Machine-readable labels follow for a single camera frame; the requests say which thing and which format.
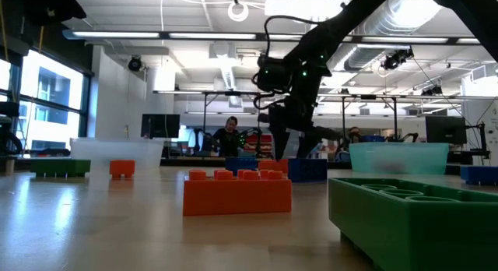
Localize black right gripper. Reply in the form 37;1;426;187
267;90;343;161

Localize blue plastic building block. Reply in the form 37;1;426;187
287;157;328;184
459;164;498;187
224;157;259;176

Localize orange plastic building block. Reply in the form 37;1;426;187
258;158;289;175
109;159;136;181
182;169;293;217

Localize green plastic building block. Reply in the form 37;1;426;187
328;177;498;271
30;158;92;178

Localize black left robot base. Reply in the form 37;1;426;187
0;100;24;174

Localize red storage boxes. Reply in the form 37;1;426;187
247;133;273;153

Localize person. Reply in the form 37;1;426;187
212;115;250;158
342;125;363;144

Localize teal translucent plastic bin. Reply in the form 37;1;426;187
348;142;450;176

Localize black computer monitor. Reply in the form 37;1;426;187
424;114;468;146
140;113;181;140

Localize black round ceiling spotlight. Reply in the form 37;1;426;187
127;55;143;72

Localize clear plastic bin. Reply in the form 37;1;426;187
69;137;165;171

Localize long ceiling light bar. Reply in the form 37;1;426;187
61;28;498;46

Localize large window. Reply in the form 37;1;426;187
0;48;93;159

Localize black metal station frame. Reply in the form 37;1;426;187
202;90;262;159
340;93;399;142

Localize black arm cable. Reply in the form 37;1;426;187
262;14;324;58

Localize black ceiling camera cluster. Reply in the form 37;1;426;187
420;83;444;97
380;47;415;72

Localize white coiled ceiling cable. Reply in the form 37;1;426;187
227;1;251;23

